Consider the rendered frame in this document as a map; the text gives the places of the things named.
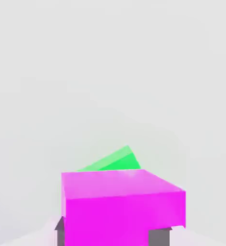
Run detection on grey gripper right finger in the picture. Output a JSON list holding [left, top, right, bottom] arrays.
[[148, 225, 226, 246]]

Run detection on small green cube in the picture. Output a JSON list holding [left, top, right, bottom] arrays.
[[75, 145, 142, 172]]

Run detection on small magenta cube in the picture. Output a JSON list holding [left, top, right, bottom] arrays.
[[61, 168, 187, 246]]

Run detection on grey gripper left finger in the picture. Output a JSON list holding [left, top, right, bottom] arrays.
[[1, 215, 66, 246]]

